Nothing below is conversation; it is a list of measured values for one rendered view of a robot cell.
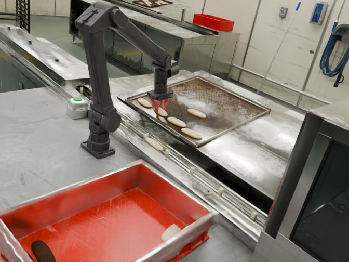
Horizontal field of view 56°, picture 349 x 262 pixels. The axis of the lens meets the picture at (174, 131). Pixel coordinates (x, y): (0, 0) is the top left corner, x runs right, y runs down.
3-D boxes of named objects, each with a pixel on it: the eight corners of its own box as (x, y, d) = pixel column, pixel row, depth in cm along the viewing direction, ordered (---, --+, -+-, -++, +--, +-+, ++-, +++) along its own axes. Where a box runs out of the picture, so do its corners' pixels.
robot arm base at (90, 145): (79, 145, 129) (97, 159, 123) (80, 127, 126) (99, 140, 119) (97, 140, 136) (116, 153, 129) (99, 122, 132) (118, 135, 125)
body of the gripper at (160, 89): (147, 94, 149) (146, 79, 145) (165, 90, 154) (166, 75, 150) (154, 100, 144) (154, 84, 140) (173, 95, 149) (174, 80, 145)
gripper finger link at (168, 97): (150, 109, 154) (150, 91, 149) (163, 105, 158) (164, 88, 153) (158, 115, 150) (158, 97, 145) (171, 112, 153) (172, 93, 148)
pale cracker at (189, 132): (179, 131, 140) (179, 129, 140) (184, 127, 143) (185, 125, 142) (198, 140, 135) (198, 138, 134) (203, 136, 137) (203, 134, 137)
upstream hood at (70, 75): (-11, 33, 246) (-12, 21, 242) (15, 34, 257) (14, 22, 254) (65, 93, 167) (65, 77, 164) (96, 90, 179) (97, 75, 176)
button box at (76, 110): (65, 119, 154) (65, 97, 150) (80, 117, 160) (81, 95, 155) (72, 127, 149) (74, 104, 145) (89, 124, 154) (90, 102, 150)
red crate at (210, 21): (191, 22, 490) (193, 13, 484) (206, 23, 515) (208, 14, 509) (218, 30, 460) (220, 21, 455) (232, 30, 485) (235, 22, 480)
